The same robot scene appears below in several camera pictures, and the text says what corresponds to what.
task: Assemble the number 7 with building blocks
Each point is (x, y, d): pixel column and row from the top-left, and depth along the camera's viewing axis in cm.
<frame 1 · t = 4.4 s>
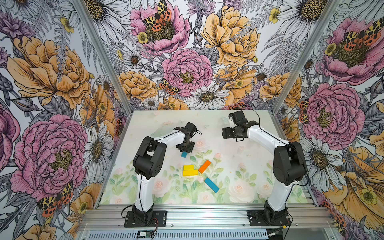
left hand: (185, 152, 98), fingers open
right hand: (228, 136, 95), fingers open
small yellow block: (188, 167, 93), on the table
long yellow block: (187, 173, 92), on the table
orange block: (204, 166, 94), on the table
teal block lower: (210, 184, 87), on the table

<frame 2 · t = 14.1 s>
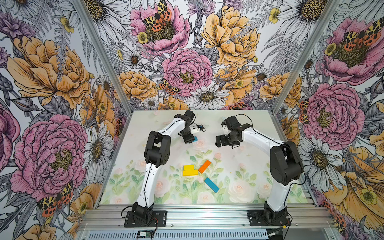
left hand: (185, 139, 104), fingers open
right hand: (223, 145, 94), fingers open
the named things where they were.

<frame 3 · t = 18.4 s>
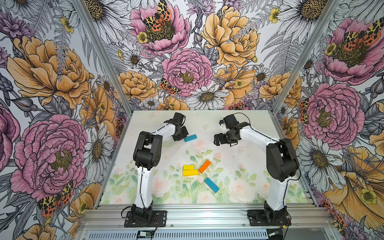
left hand: (184, 138, 104), fingers closed
right hand: (221, 143, 96), fingers open
the named things where they were.

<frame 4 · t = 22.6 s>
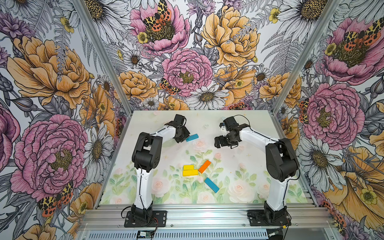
left hand: (187, 138, 104), fingers open
right hand: (222, 146, 96), fingers open
the named things where they were.

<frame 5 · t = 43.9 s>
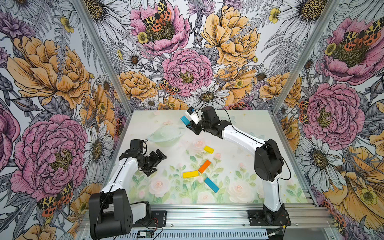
left hand: (162, 166, 84), fingers open
right hand: (189, 126, 90), fingers open
small yellow block: (209, 149, 102), on the table
teal block upper: (185, 120, 90), point 22 cm above the table
the other named things where they were.

